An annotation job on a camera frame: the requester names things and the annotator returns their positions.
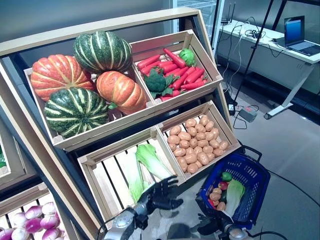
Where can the black tripod stand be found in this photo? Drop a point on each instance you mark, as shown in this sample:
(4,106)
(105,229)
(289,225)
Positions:
(255,45)

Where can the wooden vegetable display shelf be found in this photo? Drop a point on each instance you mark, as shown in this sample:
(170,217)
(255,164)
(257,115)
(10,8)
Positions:
(100,27)

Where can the wooden crate holding pumpkins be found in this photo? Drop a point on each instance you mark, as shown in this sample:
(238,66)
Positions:
(100,132)

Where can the purple white onion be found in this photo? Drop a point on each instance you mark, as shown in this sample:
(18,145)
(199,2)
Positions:
(50,221)
(33,225)
(48,208)
(33,212)
(5,234)
(20,234)
(18,220)
(50,235)

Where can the napa cabbage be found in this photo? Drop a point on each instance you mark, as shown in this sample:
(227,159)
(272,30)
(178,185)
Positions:
(133,175)
(235,195)
(152,160)

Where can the oblong orange pumpkin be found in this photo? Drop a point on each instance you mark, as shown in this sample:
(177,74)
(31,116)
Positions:
(121,90)

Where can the wooden crate with green vegetable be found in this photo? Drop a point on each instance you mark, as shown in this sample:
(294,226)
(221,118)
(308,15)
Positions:
(12,160)

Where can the brown potato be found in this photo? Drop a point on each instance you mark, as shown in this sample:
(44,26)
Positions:
(217,190)
(223,145)
(202,143)
(173,139)
(172,146)
(203,120)
(209,135)
(200,128)
(184,136)
(202,158)
(189,150)
(192,131)
(190,123)
(215,133)
(198,150)
(193,142)
(207,149)
(175,130)
(209,125)
(184,144)
(214,143)
(190,158)
(199,164)
(192,168)
(210,157)
(200,136)
(221,206)
(182,163)
(214,196)
(218,152)
(179,152)

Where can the grey box with red button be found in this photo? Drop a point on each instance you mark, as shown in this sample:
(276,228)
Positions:
(248,114)

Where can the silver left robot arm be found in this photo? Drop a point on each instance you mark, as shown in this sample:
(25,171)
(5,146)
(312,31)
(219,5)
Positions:
(122,222)

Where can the open laptop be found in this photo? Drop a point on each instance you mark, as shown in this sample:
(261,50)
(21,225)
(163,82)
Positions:
(295,32)

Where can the glass door cabinet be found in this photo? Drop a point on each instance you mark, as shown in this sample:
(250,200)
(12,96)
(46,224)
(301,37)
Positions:
(197,12)

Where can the red chili pepper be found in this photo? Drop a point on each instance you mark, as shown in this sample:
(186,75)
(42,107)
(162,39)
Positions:
(212,203)

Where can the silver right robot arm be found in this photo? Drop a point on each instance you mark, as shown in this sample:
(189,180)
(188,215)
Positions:
(236,235)

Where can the lime green round vegetable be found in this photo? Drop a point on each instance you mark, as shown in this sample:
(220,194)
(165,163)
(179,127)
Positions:
(187,57)

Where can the green leafy vegetable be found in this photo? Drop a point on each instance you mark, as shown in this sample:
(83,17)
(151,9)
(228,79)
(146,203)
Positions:
(2,157)

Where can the wooden crate holding carrots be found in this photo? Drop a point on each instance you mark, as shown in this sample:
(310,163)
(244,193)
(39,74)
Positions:
(186,96)

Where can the dark green broccoli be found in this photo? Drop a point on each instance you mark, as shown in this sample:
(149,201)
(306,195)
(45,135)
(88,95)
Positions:
(155,83)

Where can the green bell pepper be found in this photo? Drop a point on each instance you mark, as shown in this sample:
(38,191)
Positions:
(226,176)

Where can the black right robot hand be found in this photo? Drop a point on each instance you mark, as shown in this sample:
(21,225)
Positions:
(211,223)

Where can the blue plastic shopping basket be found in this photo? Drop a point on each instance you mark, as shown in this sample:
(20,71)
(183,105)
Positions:
(252,175)

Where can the dark green cucumber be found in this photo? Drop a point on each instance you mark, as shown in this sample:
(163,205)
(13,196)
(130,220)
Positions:
(223,196)

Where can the wooden crate holding potatoes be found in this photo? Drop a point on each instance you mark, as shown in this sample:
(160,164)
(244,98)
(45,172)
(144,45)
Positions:
(225,125)

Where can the round flat orange pumpkin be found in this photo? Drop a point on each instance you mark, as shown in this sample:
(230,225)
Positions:
(55,75)

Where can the red carrot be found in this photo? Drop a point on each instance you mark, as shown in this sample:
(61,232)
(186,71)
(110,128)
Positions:
(150,68)
(175,58)
(195,75)
(170,68)
(148,62)
(167,98)
(180,81)
(193,85)

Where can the wooden crate holding onions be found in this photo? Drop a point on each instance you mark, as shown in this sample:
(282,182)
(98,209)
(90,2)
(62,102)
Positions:
(17,200)

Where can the white desk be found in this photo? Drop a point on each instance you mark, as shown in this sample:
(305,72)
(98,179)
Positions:
(262,53)

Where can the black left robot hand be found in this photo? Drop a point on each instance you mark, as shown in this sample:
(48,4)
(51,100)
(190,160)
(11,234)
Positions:
(160,197)

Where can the black router with antennas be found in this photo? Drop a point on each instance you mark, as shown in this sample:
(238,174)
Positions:
(226,21)

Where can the green striped pumpkin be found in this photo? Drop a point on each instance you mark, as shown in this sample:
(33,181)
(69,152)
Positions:
(75,112)
(100,52)

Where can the wooden crate holding cabbages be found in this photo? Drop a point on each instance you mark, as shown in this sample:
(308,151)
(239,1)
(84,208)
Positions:
(110,182)

